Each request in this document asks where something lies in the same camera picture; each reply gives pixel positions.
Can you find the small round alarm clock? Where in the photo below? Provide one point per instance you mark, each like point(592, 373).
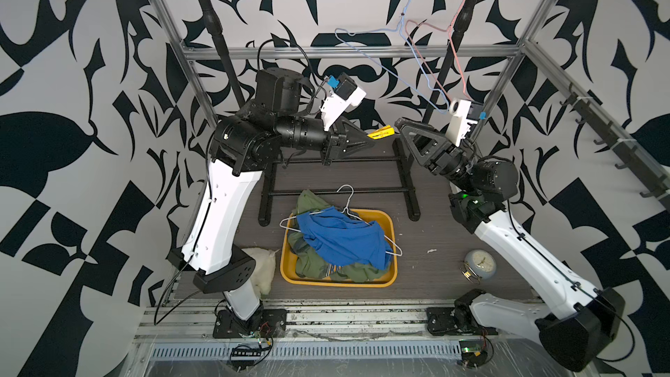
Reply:
point(479, 265)

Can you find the white plush dog toy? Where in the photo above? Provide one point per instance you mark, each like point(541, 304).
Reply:
point(264, 272)

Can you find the pink wire hanger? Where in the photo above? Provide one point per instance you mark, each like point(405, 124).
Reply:
point(421, 61)

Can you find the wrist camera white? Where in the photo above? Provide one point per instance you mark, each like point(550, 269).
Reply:
point(342, 92)
point(464, 115)

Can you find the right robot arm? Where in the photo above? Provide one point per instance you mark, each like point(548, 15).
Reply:
point(573, 321)

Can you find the black wall hook rail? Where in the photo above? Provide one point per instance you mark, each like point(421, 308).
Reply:
point(632, 155)

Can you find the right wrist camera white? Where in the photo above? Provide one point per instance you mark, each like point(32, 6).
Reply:
point(464, 115)

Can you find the right electronics board with wires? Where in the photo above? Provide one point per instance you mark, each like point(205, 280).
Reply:
point(475, 353)

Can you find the black clothes rack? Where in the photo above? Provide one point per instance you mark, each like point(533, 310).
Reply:
point(214, 27)

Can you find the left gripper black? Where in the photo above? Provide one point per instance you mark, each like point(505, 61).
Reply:
point(349, 140)

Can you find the blue tank top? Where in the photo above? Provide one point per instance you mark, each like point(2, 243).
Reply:
point(341, 240)

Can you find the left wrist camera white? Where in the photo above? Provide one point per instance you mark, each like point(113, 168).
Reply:
point(342, 92)

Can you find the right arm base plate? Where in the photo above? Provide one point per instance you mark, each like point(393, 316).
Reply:
point(445, 320)

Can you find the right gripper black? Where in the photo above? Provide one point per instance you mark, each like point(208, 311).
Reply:
point(438, 154)

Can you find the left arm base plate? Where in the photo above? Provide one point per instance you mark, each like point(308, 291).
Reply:
point(263, 323)

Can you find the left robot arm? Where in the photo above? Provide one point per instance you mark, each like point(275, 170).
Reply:
point(240, 150)

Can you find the left electronics board with wires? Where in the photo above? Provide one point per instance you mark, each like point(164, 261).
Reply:
point(246, 356)

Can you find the white wire hanger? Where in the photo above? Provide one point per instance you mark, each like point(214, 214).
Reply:
point(396, 249)

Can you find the electronics board with wires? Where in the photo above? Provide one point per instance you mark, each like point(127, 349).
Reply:
point(246, 356)
point(475, 353)

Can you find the dark green printed tank top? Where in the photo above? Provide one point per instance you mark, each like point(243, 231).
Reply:
point(310, 265)

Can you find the yellow clothespin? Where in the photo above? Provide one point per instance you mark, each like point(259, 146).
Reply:
point(382, 133)

